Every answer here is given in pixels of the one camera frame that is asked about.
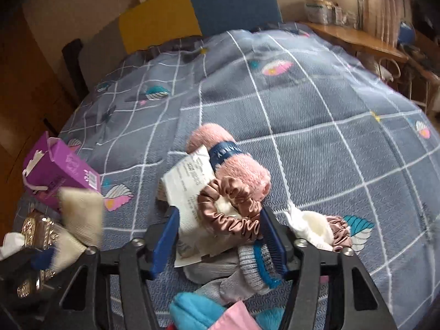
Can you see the white fuzzy sock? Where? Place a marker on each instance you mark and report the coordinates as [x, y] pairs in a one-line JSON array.
[[314, 228]]

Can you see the knit sock with blue stripe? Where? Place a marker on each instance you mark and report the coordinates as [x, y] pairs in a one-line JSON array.
[[247, 268]]

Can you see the wooden wardrobe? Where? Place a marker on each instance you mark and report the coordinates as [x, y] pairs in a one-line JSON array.
[[24, 92]]

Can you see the grey checked printed quilt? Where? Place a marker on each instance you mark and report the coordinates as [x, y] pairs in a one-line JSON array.
[[275, 110]]

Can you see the wooden desk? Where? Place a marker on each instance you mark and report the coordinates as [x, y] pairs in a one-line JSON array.
[[350, 37]]

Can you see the pink rolled towel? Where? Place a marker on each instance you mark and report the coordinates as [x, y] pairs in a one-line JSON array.
[[247, 175]]

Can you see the pink patterned curtain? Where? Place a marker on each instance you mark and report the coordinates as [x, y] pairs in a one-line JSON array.
[[381, 3]]

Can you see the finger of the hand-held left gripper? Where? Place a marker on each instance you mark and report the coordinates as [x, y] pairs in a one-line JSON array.
[[42, 260]]

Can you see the white tissue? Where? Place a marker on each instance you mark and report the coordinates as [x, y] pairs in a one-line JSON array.
[[10, 244]]

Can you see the white metal chair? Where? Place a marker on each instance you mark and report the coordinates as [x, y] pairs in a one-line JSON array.
[[388, 70]]

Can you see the dusty pink satin scrunchie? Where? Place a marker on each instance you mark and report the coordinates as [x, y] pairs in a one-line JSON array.
[[340, 233]]

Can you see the ornate metallic tissue box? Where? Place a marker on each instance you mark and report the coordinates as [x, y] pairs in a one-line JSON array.
[[37, 230]]

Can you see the brown satin scrunchie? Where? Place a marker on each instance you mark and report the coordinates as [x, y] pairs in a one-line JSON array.
[[209, 206]]

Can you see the purple gift box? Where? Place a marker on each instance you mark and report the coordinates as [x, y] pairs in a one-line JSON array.
[[65, 168]]

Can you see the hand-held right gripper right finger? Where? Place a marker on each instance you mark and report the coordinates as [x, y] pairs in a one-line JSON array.
[[275, 247]]

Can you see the grey yellow blue headboard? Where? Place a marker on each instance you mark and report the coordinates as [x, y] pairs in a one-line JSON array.
[[233, 3]]

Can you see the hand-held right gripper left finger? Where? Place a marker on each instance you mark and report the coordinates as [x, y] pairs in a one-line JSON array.
[[164, 245]]

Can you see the blue object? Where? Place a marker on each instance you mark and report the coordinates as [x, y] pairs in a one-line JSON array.
[[407, 32]]

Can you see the teal plush elephant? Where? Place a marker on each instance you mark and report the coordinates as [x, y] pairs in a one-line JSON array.
[[192, 312]]

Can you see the cream ribbed sock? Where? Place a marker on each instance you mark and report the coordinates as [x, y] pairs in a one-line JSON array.
[[82, 216]]

